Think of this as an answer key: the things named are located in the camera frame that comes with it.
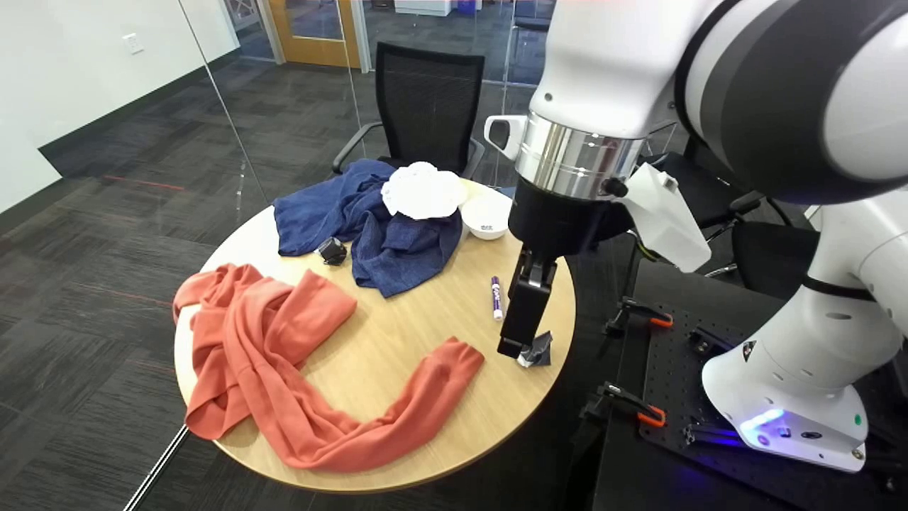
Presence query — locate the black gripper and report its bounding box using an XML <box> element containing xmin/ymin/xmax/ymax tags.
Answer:
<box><xmin>495</xmin><ymin>176</ymin><xmax>636</xmax><ymax>360</ymax></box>

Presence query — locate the white and purple marker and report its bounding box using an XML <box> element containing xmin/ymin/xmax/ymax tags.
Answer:
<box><xmin>484</xmin><ymin>274</ymin><xmax>508</xmax><ymax>325</ymax></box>

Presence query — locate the white bowl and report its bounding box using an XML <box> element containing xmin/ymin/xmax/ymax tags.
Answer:
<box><xmin>457</xmin><ymin>184</ymin><xmax>515</xmax><ymax>244</ymax></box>

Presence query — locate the black binder clip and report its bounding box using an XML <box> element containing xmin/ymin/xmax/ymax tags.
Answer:
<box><xmin>512</xmin><ymin>330</ymin><xmax>555</xmax><ymax>372</ymax></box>

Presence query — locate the black orange clamp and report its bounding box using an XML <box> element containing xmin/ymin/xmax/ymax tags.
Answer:
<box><xmin>602</xmin><ymin>296</ymin><xmax>677</xmax><ymax>342</ymax></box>
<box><xmin>576</xmin><ymin>382</ymin><xmax>668</xmax><ymax>434</ymax></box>

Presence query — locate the round wooden table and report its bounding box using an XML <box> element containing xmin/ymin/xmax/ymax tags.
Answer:
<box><xmin>171</xmin><ymin>173</ymin><xmax>578</xmax><ymax>498</ymax></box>

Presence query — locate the blue cloth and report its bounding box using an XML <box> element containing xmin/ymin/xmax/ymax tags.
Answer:
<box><xmin>273</xmin><ymin>157</ymin><xmax>466</xmax><ymax>302</ymax></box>

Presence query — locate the white cloth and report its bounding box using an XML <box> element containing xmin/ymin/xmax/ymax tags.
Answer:
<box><xmin>378</xmin><ymin>160</ymin><xmax>468</xmax><ymax>224</ymax></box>

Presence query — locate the black office chair with armrests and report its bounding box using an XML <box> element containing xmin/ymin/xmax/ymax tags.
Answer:
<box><xmin>650</xmin><ymin>140</ymin><xmax>805</xmax><ymax>285</ymax></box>

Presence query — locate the small black round object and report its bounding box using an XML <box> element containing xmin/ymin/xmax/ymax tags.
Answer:
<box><xmin>317</xmin><ymin>235</ymin><xmax>349</xmax><ymax>269</ymax></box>

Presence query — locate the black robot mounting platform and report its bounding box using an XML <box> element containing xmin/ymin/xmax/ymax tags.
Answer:
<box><xmin>586</xmin><ymin>254</ymin><xmax>908</xmax><ymax>511</ymax></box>

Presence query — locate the black mesh office chair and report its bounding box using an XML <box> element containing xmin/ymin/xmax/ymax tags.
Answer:
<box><xmin>329</xmin><ymin>39</ymin><xmax>488</xmax><ymax>179</ymax></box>

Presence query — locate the black chair backrest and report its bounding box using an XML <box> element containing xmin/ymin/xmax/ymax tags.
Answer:
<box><xmin>728</xmin><ymin>218</ymin><xmax>822</xmax><ymax>302</ymax></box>

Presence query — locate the orange cloth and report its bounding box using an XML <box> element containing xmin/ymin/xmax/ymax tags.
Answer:
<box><xmin>171</xmin><ymin>262</ymin><xmax>488</xmax><ymax>474</ymax></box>

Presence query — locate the wooden door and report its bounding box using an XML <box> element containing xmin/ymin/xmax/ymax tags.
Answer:
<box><xmin>267</xmin><ymin>0</ymin><xmax>363</xmax><ymax>72</ymax></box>

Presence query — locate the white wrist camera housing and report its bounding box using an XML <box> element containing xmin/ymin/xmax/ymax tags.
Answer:
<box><xmin>620</xmin><ymin>163</ymin><xmax>714</xmax><ymax>278</ymax></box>

